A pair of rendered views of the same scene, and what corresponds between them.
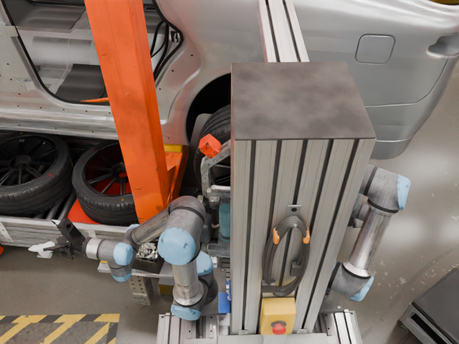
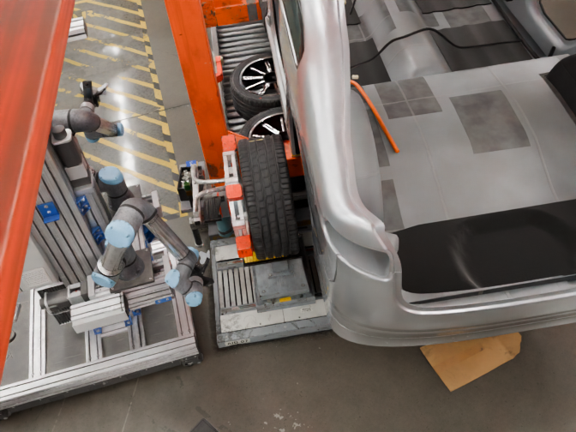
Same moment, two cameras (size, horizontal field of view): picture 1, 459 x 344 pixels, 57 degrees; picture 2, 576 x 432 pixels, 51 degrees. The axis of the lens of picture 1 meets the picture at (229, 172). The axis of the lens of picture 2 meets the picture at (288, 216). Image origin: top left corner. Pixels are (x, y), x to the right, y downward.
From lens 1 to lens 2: 2.89 m
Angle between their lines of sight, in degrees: 53
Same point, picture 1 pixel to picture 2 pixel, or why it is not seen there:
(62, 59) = (373, 27)
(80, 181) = (258, 117)
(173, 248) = not seen: hidden behind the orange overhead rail
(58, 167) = (270, 99)
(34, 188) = (243, 96)
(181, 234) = not seen: hidden behind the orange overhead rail
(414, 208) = not seen: outside the picture
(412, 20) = (319, 177)
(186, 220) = (59, 114)
